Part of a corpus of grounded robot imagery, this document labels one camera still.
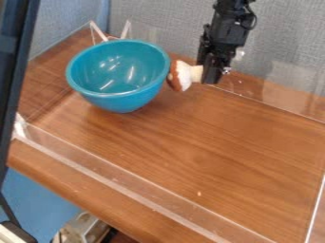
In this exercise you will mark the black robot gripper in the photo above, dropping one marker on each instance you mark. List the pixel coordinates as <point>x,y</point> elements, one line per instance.
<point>224,36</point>

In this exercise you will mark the white power strip below table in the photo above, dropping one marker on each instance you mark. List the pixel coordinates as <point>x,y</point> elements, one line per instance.
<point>83,229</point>

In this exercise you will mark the blue plastic bowl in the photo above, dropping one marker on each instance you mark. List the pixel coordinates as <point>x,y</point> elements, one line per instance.
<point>119,74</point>

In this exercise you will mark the dark blue vertical post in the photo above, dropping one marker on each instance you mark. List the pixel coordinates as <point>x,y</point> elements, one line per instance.
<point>18,23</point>

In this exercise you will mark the clear acrylic barrier frame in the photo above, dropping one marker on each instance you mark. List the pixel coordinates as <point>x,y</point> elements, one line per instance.
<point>220,165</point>

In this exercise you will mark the black stand leg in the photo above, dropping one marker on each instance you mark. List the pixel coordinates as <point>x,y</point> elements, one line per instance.
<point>11,231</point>

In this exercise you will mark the brown white toy mushroom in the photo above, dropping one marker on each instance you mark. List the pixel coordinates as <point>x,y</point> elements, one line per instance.
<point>183,75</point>

